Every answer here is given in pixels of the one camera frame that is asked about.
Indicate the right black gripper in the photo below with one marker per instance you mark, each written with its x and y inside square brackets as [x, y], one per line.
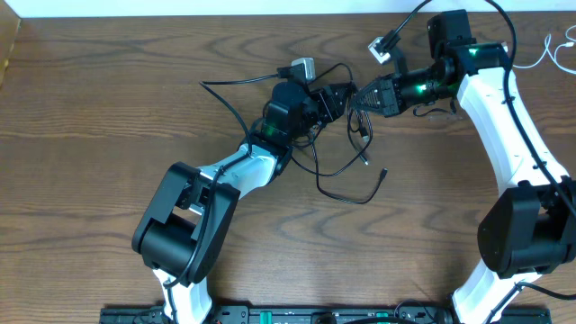
[388, 94]

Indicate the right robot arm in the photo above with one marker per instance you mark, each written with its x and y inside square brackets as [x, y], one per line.
[530, 230]

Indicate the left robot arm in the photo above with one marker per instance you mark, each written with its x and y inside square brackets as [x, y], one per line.
[183, 229]

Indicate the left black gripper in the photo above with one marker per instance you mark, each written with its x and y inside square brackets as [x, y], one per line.
[328, 102]

